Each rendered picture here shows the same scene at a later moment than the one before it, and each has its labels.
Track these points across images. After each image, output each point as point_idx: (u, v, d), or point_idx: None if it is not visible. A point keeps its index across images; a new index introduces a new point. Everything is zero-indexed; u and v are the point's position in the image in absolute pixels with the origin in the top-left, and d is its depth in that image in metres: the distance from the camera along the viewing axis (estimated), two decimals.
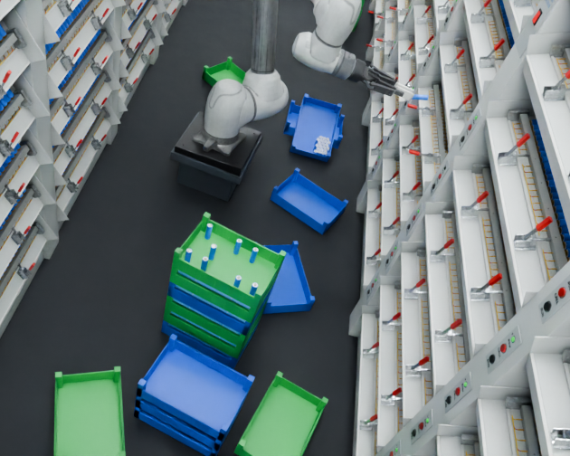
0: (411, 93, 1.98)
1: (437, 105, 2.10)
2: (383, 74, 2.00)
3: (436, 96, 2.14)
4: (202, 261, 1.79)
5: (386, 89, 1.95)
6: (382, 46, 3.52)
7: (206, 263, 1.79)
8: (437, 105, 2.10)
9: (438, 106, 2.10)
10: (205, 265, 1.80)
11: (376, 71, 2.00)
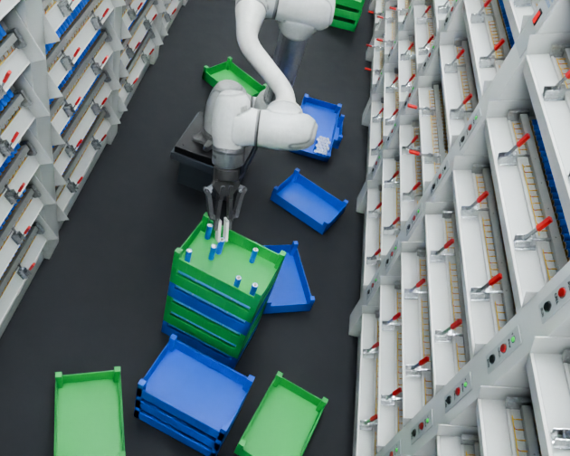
0: (224, 233, 1.76)
1: (437, 105, 2.10)
2: (211, 204, 1.69)
3: (436, 96, 2.14)
4: (218, 242, 1.74)
5: None
6: (382, 46, 3.52)
7: (223, 244, 1.75)
8: (437, 105, 2.10)
9: (438, 106, 2.10)
10: (223, 246, 1.75)
11: (210, 195, 1.68)
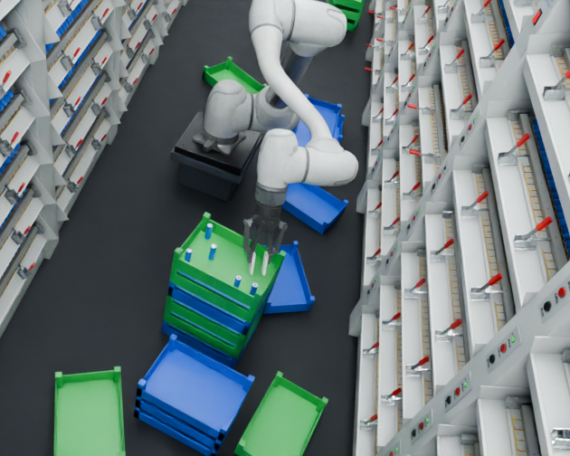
0: (263, 268, 1.77)
1: (437, 105, 2.10)
2: (248, 236, 1.70)
3: (436, 96, 2.14)
4: None
5: None
6: (382, 46, 3.52)
7: None
8: (437, 105, 2.10)
9: (438, 106, 2.10)
10: None
11: None
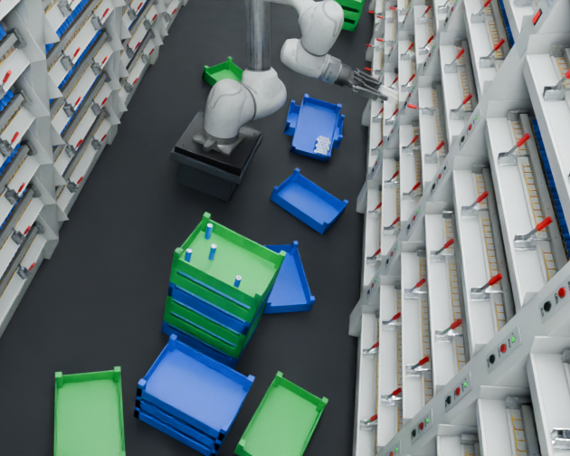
0: None
1: (441, 105, 2.10)
2: (365, 94, 2.04)
3: (440, 96, 2.14)
4: None
5: None
6: (382, 46, 3.52)
7: None
8: (441, 105, 2.10)
9: (441, 106, 2.10)
10: None
11: (359, 91, 2.03)
